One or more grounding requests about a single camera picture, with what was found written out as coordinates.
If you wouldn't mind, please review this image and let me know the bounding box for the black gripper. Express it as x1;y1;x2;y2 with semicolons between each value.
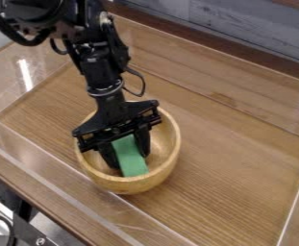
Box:
72;91;162;169

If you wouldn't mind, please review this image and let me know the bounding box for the brown wooden bowl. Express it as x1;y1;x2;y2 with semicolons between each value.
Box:
75;108;182;194

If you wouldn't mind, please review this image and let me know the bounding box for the clear acrylic tray enclosure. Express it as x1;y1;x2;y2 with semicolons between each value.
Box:
0;16;299;246

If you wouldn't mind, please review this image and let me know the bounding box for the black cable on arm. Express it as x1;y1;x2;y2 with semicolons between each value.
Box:
120;66;148;98

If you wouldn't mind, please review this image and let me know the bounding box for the green rectangular block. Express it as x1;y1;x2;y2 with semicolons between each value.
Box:
114;135;150;177

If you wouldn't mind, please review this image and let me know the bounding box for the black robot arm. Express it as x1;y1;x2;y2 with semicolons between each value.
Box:
0;0;160;168

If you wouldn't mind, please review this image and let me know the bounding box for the black metal bracket with bolt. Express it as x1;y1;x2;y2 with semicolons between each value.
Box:
13;213;59;246

